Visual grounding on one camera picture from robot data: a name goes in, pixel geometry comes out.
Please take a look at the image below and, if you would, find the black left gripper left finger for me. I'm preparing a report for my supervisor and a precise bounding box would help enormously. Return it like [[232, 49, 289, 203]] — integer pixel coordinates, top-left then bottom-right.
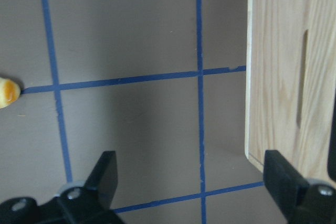
[[57, 151, 118, 223]]

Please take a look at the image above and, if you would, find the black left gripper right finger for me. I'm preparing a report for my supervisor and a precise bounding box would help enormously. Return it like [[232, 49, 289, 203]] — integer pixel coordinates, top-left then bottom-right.
[[263, 150, 335, 223]]

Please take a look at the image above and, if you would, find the wooden drawer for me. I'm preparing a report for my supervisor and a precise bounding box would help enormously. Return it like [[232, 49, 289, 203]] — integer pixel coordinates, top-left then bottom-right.
[[249, 0, 336, 180]]

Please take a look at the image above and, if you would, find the light wooden drawer cabinet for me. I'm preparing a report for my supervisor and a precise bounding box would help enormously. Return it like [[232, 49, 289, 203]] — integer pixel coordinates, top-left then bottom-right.
[[244, 0, 336, 183]]

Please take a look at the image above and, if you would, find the yellow toy bread loaf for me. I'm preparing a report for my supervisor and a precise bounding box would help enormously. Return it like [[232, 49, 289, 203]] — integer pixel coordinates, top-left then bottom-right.
[[0, 78, 21, 109]]

